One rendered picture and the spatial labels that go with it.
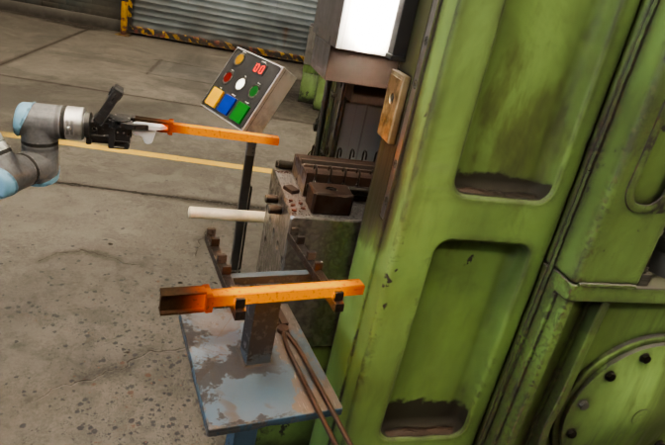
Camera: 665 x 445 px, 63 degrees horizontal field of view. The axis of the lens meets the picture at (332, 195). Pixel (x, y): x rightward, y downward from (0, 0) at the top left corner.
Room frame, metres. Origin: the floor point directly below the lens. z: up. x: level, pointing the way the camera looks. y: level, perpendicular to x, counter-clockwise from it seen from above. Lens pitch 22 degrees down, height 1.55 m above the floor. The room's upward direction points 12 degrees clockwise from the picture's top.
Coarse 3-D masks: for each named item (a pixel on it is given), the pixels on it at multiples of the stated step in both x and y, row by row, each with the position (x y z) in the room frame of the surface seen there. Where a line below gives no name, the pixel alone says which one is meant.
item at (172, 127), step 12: (144, 120) 1.43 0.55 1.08; (156, 120) 1.45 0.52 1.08; (168, 120) 1.47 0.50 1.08; (168, 132) 1.44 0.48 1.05; (180, 132) 1.46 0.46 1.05; (192, 132) 1.47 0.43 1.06; (204, 132) 1.48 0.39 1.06; (216, 132) 1.49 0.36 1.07; (228, 132) 1.50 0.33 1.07; (240, 132) 1.53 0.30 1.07; (276, 144) 1.54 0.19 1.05
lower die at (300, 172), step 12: (300, 156) 1.65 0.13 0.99; (312, 156) 1.71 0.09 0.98; (324, 156) 1.73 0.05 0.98; (300, 168) 1.60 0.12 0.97; (312, 168) 1.56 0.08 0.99; (324, 168) 1.58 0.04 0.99; (336, 168) 1.59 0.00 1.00; (348, 168) 1.61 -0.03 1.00; (300, 180) 1.57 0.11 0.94; (312, 180) 1.52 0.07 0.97; (324, 180) 1.53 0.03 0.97; (336, 180) 1.54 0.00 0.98; (348, 180) 1.56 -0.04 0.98; (360, 180) 1.57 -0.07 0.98
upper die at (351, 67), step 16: (320, 48) 1.62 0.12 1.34; (336, 48) 1.52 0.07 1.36; (320, 64) 1.59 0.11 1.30; (336, 64) 1.52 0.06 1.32; (352, 64) 1.54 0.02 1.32; (368, 64) 1.55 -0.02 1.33; (384, 64) 1.57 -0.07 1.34; (336, 80) 1.53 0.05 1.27; (352, 80) 1.54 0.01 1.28; (368, 80) 1.55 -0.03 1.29; (384, 80) 1.57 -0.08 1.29
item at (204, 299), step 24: (168, 288) 0.85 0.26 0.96; (192, 288) 0.86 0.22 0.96; (240, 288) 0.91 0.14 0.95; (264, 288) 0.93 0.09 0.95; (288, 288) 0.95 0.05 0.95; (312, 288) 0.97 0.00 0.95; (336, 288) 0.99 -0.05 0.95; (360, 288) 1.01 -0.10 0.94; (168, 312) 0.83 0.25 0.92; (192, 312) 0.85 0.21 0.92
